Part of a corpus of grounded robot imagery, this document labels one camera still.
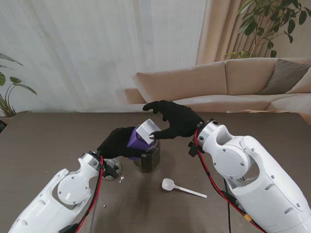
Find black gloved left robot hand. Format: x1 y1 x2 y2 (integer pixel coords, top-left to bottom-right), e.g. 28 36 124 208
96 126 148 161

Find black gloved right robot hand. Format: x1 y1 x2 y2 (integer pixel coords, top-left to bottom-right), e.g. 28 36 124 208
142 100 205 141

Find purple square coffee jar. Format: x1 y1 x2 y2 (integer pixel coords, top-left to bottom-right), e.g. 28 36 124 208
127 127 150 161

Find clear glass jar lid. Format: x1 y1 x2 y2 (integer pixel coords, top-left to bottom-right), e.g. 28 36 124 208
102 157 123 182

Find white square jar lid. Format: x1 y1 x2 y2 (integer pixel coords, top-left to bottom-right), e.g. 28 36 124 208
136 118 160 146

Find glass jar of coffee beans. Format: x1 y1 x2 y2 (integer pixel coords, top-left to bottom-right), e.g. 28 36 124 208
133 139 161 173

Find beige sofa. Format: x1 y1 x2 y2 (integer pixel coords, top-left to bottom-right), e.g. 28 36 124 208
125 57 311 119

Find white plastic spoon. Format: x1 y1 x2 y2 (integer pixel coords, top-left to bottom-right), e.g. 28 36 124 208
161 178 208 199

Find white sheer curtain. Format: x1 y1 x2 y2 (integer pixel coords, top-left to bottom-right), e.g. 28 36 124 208
0 0 207 114

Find beige curtain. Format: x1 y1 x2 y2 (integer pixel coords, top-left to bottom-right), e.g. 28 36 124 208
195 0 311 65

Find grey sofa cushion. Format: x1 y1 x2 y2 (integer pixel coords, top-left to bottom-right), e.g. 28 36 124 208
258 58 311 95

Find tall leafy green plant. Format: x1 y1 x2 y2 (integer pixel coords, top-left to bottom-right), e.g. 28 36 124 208
225 0 311 60

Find broad leaf green plant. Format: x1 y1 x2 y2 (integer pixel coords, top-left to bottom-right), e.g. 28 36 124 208
0 52 38 118

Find beige sofa cushion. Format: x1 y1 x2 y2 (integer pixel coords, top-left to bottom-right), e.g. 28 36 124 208
285 72 311 95

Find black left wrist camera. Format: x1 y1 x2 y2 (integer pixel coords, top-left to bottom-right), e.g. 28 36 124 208
103 165 117 178

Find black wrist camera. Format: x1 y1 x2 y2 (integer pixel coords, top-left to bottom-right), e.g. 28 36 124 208
188 142 202 157
103 165 117 178

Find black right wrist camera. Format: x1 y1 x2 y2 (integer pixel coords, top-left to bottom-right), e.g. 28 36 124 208
188 142 202 157

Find red left arm cable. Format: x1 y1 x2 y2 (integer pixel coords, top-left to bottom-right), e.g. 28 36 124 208
77 155 105 230

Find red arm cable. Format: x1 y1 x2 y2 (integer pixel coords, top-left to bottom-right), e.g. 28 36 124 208
194 128 268 233
77 155 105 230

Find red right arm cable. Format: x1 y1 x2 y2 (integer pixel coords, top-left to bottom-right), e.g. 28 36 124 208
194 128 268 233

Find grey left arm cable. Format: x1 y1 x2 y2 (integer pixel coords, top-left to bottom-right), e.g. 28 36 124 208
89 191 100 233

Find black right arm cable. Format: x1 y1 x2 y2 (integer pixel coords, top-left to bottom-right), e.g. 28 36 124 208
225 178 234 233

